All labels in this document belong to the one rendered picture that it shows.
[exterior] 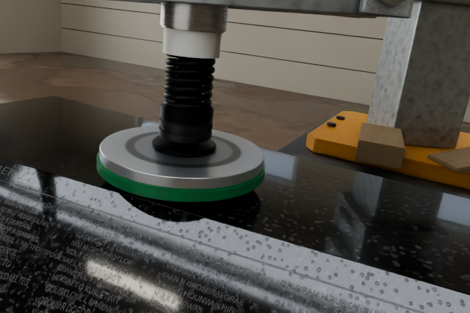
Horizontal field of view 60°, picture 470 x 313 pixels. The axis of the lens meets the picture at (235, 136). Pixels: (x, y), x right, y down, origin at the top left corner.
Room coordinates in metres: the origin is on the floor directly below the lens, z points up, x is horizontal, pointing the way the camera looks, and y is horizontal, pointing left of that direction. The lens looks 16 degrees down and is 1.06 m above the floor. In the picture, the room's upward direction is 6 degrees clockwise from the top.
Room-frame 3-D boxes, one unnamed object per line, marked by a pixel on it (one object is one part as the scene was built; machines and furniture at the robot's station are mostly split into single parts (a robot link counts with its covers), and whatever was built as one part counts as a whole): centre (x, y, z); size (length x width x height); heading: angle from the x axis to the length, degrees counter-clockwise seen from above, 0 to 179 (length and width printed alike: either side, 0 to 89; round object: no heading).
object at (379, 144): (0.96, -0.36, 0.81); 0.20 x 0.10 x 0.05; 163
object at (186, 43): (0.51, 0.07, 1.03); 0.07 x 0.07 x 0.04
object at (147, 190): (0.51, 0.07, 0.88); 0.22 x 0.22 x 0.04
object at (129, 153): (0.51, 0.07, 0.89); 0.21 x 0.21 x 0.01
